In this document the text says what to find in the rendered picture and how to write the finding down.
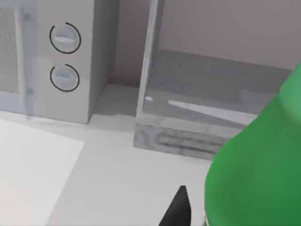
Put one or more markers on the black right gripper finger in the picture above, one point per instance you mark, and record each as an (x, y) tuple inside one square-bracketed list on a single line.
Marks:
[(178, 209)]

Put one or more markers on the green bottle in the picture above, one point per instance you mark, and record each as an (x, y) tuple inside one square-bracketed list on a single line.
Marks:
[(254, 169)]

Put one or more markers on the grey cabinet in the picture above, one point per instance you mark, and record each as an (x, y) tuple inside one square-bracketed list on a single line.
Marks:
[(200, 99)]

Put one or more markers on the pale round microwave knob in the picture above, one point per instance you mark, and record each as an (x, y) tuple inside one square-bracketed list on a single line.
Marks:
[(64, 77), (65, 37)]

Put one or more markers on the pale microwave oven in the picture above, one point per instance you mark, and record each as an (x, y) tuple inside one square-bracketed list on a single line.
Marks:
[(58, 61)]

